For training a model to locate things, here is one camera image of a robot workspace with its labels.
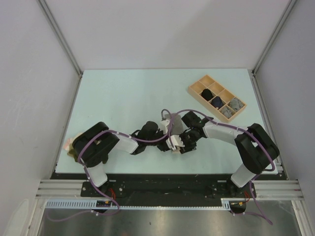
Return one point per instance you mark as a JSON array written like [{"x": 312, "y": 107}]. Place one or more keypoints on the aluminium front rail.
[{"x": 266, "y": 190}]

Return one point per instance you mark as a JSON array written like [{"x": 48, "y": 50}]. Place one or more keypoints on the grey beige underwear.
[{"x": 175, "y": 128}]

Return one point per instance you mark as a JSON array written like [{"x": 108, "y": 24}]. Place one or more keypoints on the navy rolled underwear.
[{"x": 217, "y": 102}]

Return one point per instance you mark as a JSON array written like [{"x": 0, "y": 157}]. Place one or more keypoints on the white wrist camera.
[
  {"x": 174, "y": 142},
  {"x": 166, "y": 117}
]

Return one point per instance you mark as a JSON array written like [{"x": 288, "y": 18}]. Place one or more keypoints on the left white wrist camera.
[{"x": 166, "y": 117}]

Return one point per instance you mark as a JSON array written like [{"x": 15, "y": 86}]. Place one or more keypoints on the slotted cable duct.
[{"x": 102, "y": 204}]

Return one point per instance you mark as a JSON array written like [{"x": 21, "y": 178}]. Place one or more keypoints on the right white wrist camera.
[{"x": 174, "y": 142}]

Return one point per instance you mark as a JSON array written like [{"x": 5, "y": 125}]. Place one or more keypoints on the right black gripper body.
[{"x": 189, "y": 139}]

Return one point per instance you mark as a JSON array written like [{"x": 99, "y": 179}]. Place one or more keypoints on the aluminium frame post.
[
  {"x": 59, "y": 35},
  {"x": 274, "y": 35}
]

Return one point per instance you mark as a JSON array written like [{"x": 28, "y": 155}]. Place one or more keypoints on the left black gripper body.
[{"x": 161, "y": 144}]

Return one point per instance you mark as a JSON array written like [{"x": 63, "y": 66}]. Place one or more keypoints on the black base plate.
[{"x": 165, "y": 189}]

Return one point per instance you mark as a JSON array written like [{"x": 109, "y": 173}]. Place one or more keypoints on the wooden compartment box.
[{"x": 217, "y": 89}]

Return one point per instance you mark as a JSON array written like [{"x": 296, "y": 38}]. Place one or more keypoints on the grey rolled underwear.
[
  {"x": 227, "y": 112},
  {"x": 236, "y": 104}
]

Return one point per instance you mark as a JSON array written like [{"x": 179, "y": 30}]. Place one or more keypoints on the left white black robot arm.
[{"x": 91, "y": 148}]

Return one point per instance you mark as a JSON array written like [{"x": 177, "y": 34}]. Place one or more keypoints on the grey rolled underwear back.
[{"x": 236, "y": 104}]

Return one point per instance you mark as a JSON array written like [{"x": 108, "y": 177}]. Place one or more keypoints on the left aluminium frame post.
[{"x": 59, "y": 35}]

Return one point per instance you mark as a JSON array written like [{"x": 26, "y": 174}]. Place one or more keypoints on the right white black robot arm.
[{"x": 257, "y": 150}]

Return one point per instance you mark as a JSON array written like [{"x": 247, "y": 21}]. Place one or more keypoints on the right aluminium frame post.
[{"x": 274, "y": 35}]

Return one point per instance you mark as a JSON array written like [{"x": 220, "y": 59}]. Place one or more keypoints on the grey rolled underwear front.
[{"x": 227, "y": 112}]

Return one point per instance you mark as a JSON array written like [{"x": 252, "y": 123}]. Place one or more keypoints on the olive green underwear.
[{"x": 71, "y": 152}]

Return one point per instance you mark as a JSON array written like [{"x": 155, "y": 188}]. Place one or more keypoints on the black rolled underwear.
[{"x": 207, "y": 94}]

